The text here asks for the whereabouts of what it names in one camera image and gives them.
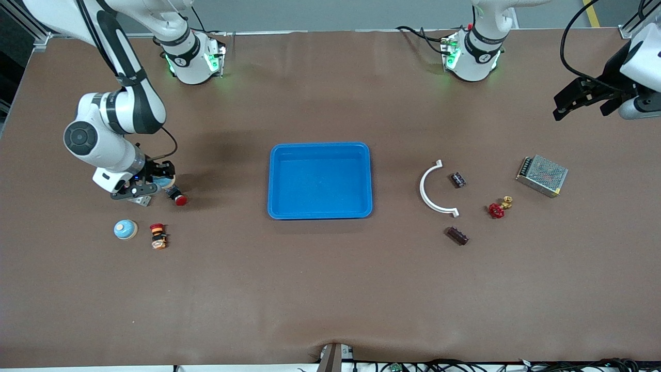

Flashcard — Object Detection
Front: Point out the brown table mat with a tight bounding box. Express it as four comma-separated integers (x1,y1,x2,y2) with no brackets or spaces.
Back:
0,28,661,368

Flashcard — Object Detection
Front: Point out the brass valve red handle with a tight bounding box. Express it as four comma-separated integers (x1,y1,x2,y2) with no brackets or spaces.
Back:
488,195,514,220

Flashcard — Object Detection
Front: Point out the red orange emergency stop button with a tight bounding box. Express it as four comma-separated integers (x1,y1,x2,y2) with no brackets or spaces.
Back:
150,223,169,251

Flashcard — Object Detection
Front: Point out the metal mesh power supply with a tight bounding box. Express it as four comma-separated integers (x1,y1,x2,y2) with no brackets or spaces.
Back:
515,154,569,198

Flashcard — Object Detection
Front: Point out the black cable bundle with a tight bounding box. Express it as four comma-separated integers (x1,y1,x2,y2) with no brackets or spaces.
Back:
356,358,661,372

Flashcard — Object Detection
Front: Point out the aluminium frame profile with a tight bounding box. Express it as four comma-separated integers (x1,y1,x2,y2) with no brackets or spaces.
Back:
620,0,661,39
10,5,52,50

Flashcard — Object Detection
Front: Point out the blue plastic tray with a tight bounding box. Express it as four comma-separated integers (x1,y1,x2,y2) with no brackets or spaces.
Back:
267,142,373,221

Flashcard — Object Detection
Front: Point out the white half-ring pipe clamp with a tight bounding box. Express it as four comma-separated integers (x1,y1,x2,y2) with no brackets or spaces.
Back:
419,160,460,218

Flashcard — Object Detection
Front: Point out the black base cable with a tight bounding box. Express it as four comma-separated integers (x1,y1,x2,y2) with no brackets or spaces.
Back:
194,3,228,37
395,25,450,56

